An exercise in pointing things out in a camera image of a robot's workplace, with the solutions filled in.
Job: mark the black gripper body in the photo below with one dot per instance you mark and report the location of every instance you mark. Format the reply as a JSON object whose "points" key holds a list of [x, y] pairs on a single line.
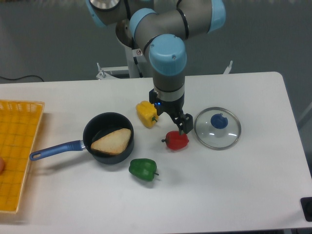
{"points": [[172, 108]]}

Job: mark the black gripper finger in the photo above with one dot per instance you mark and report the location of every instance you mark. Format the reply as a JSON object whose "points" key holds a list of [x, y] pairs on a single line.
{"points": [[186, 123], [179, 123]]}

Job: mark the glass pot lid blue knob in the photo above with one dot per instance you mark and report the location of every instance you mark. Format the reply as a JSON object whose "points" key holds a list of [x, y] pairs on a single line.
{"points": [[217, 128]]}

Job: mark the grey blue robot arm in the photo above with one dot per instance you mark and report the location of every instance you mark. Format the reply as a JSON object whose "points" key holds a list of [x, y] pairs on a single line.
{"points": [[160, 37]]}

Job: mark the red bell pepper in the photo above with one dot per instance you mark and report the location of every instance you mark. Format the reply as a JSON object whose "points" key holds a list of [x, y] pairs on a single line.
{"points": [[175, 141]]}

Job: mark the yellow bell pepper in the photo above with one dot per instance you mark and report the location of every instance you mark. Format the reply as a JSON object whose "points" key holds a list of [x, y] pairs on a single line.
{"points": [[147, 114]]}

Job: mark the green bell pepper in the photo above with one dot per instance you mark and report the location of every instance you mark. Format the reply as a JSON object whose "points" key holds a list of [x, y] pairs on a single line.
{"points": [[143, 168]]}

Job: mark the toast bread slice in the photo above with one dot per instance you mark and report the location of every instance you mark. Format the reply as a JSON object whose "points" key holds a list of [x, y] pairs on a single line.
{"points": [[113, 143]]}

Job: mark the black device table corner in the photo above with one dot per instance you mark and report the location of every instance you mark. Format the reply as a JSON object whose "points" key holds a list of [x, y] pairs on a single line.
{"points": [[306, 203]]}

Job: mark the yellow woven basket tray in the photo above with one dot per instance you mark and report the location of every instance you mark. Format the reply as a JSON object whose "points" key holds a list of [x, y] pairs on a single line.
{"points": [[19, 125]]}

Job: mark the orange object in basket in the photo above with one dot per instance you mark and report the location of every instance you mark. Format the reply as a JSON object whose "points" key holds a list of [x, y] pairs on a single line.
{"points": [[2, 165]]}

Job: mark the dark pot blue handle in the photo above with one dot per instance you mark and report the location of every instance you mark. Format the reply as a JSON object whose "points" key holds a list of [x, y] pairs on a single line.
{"points": [[95, 129]]}

